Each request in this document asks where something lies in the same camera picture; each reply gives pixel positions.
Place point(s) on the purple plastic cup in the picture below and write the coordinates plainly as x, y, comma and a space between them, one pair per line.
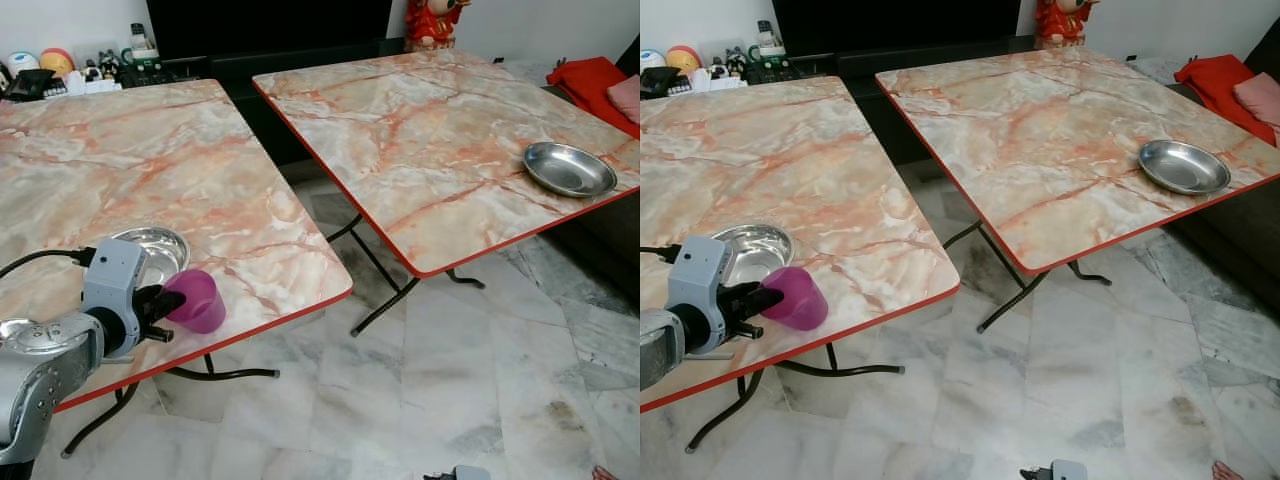
803, 297
203, 300

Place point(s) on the round steel plate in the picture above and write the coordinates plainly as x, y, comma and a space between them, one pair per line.
1184, 166
165, 252
760, 250
570, 168

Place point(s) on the marble-print folding table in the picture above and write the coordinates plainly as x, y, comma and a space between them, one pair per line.
430, 150
800, 160
130, 170
1040, 150

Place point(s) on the dark sofa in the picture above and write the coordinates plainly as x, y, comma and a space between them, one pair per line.
600, 230
1240, 220

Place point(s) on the person bare foot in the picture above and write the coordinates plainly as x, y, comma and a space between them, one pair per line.
603, 473
1226, 472

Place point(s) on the white tray with figurines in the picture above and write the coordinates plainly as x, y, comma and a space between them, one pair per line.
95, 80
722, 76

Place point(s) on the pink pillow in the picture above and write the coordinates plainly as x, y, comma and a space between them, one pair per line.
1260, 97
627, 97

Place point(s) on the black box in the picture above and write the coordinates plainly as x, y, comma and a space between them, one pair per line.
24, 84
656, 80

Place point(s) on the green mug with bottle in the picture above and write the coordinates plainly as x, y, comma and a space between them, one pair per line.
141, 48
767, 44

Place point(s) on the orange round ornament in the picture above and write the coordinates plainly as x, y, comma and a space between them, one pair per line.
683, 58
57, 61

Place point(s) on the white blue round ornament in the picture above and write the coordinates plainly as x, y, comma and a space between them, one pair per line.
651, 59
23, 62

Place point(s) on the red cloth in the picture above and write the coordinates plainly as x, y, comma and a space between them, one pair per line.
1215, 90
585, 85

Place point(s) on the black television screen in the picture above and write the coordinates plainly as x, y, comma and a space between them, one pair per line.
895, 22
270, 25

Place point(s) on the red figurine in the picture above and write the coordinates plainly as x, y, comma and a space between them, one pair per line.
1064, 20
434, 22

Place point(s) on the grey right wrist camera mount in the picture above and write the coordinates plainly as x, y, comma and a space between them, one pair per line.
1069, 471
472, 473

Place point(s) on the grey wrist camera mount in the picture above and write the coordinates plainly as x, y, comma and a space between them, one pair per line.
1069, 471
697, 270
112, 275
472, 473

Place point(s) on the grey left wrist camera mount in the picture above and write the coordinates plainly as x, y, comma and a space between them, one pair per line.
112, 275
697, 270

